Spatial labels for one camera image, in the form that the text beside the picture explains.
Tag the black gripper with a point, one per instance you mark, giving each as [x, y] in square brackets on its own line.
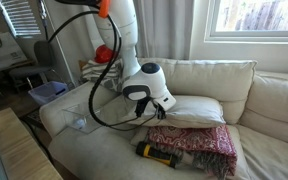
[142, 101]

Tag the white square pillow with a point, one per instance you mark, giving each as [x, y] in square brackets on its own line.
[194, 111]

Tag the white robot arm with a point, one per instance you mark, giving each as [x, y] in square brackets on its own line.
[127, 33]

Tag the red patterned blanket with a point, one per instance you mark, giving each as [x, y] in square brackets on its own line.
[197, 140]

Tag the small cream cushion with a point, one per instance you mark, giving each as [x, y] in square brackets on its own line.
[138, 136]

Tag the black yellow flashlight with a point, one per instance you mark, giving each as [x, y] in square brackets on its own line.
[154, 154]

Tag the clear plastic box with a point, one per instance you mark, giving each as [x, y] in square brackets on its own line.
[80, 116]

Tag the white curtain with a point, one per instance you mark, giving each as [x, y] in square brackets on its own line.
[164, 30]

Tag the pale blue plastic bin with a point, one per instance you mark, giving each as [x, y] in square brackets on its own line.
[47, 91]

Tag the grey office chair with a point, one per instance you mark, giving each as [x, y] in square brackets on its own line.
[39, 63]

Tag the cream fabric sofa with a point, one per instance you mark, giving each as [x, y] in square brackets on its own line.
[274, 100]

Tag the white framed window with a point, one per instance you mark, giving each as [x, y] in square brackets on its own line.
[257, 20]

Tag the white paper bag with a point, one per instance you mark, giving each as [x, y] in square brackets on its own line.
[4, 51]

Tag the window blinds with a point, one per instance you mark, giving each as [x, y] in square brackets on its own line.
[19, 16]

